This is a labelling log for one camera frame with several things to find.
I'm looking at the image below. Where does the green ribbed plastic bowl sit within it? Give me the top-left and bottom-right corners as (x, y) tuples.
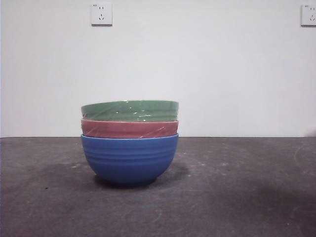
(80, 99), (180, 122)

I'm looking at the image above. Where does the red ribbed plastic bowl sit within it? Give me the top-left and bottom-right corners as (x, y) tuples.
(80, 118), (179, 139)

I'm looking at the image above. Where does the blue ribbed plastic bowl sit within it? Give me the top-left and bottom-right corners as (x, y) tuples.
(80, 132), (179, 187)

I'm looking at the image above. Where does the white wall socket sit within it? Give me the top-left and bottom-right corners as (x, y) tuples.
(90, 2), (113, 27)
(300, 4), (316, 27)

